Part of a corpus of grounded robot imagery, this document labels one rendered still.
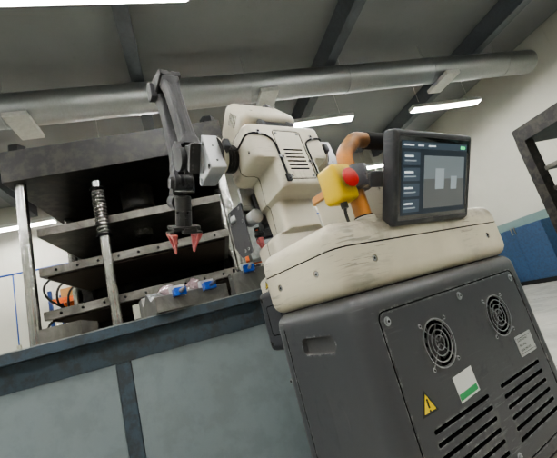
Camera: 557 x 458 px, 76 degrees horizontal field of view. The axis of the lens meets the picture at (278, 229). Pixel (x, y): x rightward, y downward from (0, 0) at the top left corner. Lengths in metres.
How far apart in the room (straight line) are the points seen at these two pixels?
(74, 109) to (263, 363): 4.26
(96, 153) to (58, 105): 2.70
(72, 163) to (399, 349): 2.21
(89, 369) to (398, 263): 1.12
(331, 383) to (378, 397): 0.10
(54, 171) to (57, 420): 1.48
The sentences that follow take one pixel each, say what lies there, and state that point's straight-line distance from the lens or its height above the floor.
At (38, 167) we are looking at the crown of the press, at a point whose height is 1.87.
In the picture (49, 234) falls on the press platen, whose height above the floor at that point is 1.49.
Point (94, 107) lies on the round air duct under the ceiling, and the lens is 5.10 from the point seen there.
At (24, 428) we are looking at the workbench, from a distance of 1.55.
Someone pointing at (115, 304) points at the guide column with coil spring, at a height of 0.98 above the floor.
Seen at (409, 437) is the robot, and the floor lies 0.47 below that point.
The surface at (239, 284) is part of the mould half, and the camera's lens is 1.42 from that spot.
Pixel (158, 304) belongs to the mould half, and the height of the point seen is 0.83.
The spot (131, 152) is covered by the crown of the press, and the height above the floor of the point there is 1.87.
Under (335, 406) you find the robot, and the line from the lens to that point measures 0.68.
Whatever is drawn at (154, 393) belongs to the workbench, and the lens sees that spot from 1.42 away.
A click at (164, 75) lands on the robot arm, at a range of 1.42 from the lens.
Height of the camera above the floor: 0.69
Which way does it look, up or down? 13 degrees up
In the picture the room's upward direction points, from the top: 15 degrees counter-clockwise
